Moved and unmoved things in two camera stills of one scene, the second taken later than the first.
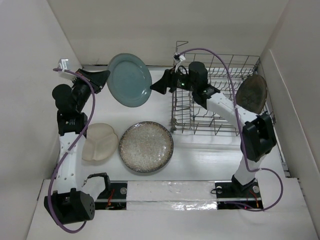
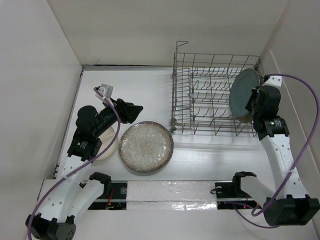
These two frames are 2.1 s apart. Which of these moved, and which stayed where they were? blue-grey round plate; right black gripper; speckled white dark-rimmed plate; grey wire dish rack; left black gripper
Moved: blue-grey round plate; right black gripper; left black gripper
Stayed: speckled white dark-rimmed plate; grey wire dish rack
